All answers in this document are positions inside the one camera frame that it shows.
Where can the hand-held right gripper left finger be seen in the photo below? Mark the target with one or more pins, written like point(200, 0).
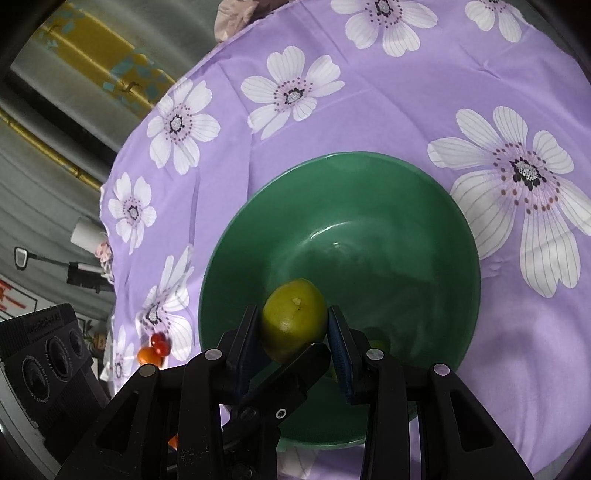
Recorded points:
point(249, 350)

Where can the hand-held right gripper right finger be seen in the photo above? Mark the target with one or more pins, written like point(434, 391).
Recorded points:
point(339, 355)

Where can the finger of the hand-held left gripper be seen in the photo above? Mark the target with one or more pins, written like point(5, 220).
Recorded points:
point(295, 378)

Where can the green lime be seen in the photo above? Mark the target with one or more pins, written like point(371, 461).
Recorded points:
point(295, 323)

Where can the orange mandarin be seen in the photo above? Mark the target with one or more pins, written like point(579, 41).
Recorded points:
point(174, 442)
point(147, 356)

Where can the green bowl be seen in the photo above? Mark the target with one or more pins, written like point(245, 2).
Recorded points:
point(369, 230)

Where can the red cherry tomato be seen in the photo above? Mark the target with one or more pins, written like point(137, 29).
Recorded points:
point(163, 350)
point(157, 339)

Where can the white cup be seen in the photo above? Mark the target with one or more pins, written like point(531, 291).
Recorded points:
point(85, 233)

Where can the purple floral tablecloth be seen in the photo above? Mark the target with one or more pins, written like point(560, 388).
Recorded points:
point(415, 115)

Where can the yellow patterned curtain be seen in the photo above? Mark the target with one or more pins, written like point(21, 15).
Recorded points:
point(106, 60)

